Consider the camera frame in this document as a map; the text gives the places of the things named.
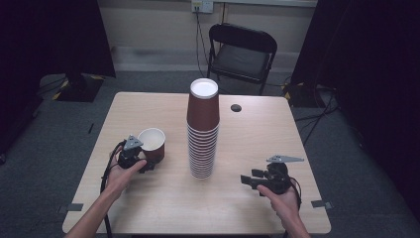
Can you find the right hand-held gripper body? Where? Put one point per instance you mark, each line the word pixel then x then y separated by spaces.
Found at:
pixel 279 177

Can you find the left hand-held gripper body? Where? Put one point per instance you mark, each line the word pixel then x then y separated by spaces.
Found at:
pixel 130 155

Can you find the single brown paper cup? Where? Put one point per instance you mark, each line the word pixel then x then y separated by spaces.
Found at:
pixel 152 142

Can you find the stack of brown paper cups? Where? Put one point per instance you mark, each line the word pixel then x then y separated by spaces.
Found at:
pixel 202 132

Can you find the person's left hand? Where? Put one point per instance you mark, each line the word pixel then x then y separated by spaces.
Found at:
pixel 120 178

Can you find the person's right hand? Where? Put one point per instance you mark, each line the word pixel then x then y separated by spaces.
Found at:
pixel 284 201

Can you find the grey tape strip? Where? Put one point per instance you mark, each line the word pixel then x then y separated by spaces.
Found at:
pixel 73 207
pixel 321 204

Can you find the black round table grommet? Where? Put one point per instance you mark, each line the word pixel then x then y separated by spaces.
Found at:
pixel 236 107

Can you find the black stand base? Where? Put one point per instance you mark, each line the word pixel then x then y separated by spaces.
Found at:
pixel 79 87

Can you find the black folding chair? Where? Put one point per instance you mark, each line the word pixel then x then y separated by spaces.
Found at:
pixel 242 56

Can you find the dark curtain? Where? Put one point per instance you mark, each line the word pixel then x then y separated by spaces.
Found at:
pixel 373 82
pixel 49 39

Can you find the white wall outlet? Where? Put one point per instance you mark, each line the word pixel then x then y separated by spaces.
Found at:
pixel 202 6

